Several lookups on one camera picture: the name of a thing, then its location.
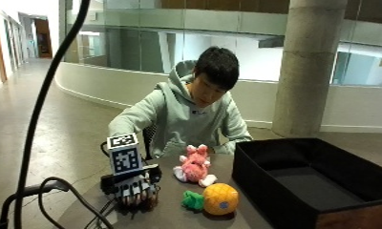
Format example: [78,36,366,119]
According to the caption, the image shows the thick black cable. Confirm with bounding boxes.
[14,0,93,229]

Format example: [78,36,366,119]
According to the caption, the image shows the brown wooden door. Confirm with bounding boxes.
[34,18,54,59]

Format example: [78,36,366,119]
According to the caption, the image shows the black looped cable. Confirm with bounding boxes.
[0,177,115,229]

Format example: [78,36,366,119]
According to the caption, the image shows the white marker cube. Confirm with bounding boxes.
[106,133,145,177]

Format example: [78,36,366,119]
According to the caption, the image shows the concrete pillar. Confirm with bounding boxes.
[271,0,349,138]

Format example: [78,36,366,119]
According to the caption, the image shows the thin black glove cables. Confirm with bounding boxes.
[83,190,133,229]

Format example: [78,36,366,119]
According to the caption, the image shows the pink plush toy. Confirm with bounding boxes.
[173,144,219,188]

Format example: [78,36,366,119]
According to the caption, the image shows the glass railing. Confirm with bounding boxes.
[58,0,382,88]

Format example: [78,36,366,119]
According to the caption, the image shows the black storage box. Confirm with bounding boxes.
[231,136,382,229]

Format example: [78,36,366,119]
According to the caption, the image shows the orange pineapple plush toy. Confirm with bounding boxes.
[181,182,241,217]

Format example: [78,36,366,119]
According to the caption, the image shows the black office chair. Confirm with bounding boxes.
[142,123,158,161]

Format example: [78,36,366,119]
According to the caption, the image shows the the person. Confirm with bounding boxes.
[107,46,255,159]

